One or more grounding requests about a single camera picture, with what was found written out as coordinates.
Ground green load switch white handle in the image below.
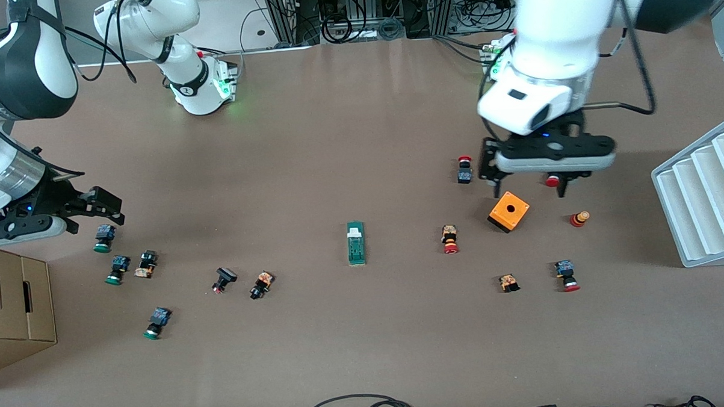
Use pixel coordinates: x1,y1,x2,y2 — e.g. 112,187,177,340
346,220,368,267

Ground green mushroom push button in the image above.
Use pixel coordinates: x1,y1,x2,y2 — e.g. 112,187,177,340
92,223,118,255
141,306,173,341
104,254,132,287

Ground red emergency stop orange block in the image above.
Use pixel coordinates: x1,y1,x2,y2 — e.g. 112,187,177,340
441,224,461,255

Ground brown cardboard box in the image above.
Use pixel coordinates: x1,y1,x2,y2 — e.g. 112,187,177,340
0,241,59,376

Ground black square-head push button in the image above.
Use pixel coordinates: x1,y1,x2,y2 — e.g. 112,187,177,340
211,266,240,295

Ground white ridged plastic tray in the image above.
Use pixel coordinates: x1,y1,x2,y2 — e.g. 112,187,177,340
649,117,724,270

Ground brown paper table cover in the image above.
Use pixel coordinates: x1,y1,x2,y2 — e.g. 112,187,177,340
0,7,724,407

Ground black selector switch orange block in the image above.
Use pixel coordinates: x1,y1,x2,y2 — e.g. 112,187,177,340
133,249,159,279

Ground orange button enclosure box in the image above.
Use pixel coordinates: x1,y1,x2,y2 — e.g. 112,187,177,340
486,190,531,235

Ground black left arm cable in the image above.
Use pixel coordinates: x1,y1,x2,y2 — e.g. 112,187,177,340
579,0,656,118

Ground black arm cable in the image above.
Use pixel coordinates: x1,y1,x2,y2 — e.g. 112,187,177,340
5,0,147,87
579,0,656,118

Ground black knob switch orange block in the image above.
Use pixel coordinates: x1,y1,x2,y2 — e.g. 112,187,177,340
248,270,276,301

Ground black cable tangle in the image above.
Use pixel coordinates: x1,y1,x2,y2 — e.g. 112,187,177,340
451,0,516,34

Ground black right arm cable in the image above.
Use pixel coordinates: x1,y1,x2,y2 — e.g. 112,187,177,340
5,0,147,87

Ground black coiled cable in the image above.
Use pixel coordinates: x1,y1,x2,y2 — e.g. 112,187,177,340
321,12,353,44

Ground aluminium frame rack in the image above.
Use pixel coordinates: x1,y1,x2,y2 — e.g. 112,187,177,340
265,0,516,48

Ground thin black cable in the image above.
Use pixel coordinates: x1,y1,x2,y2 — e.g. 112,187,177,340
649,394,719,407

